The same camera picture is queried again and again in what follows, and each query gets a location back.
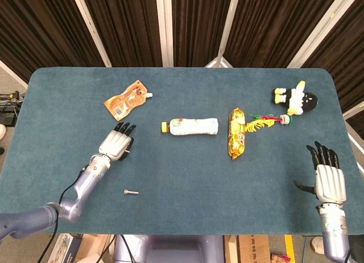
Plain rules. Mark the black white yellow plush toy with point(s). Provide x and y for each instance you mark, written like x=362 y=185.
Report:
x=295 y=99

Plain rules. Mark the orange spout pouch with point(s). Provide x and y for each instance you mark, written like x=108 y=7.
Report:
x=125 y=102

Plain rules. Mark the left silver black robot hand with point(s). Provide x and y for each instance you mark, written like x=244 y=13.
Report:
x=115 y=143

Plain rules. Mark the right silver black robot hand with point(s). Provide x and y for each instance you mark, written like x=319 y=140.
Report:
x=331 y=183

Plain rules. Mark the grey metal stand foot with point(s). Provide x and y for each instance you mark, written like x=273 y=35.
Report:
x=219 y=62

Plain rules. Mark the left purple-grey robot arm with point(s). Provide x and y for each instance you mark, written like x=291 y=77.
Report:
x=82 y=186

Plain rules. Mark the colourful feather toy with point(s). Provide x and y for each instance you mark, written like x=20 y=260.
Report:
x=256 y=125

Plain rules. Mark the right purple-grey robot arm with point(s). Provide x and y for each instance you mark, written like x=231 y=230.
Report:
x=335 y=234

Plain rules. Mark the printed white box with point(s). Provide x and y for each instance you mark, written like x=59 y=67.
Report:
x=64 y=250

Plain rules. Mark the dark brown curtain panel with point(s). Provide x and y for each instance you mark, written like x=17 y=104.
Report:
x=270 y=27
x=37 y=27
x=347 y=52
x=128 y=27
x=199 y=27

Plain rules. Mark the white bottle yellow cap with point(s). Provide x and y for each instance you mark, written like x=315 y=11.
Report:
x=193 y=126

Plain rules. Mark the white partition post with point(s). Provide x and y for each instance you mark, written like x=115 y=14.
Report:
x=91 y=27
x=321 y=30
x=165 y=27
x=230 y=21
x=12 y=74
x=354 y=109

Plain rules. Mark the brown cardboard box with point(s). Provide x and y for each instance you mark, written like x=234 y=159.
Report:
x=94 y=247
x=250 y=248

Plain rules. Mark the purple-grey robot torso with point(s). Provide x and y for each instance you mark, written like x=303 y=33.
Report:
x=170 y=250

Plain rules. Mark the blue felt table cover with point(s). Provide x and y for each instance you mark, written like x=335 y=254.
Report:
x=182 y=175

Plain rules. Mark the yellow snack bag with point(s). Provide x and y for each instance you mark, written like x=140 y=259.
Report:
x=236 y=135

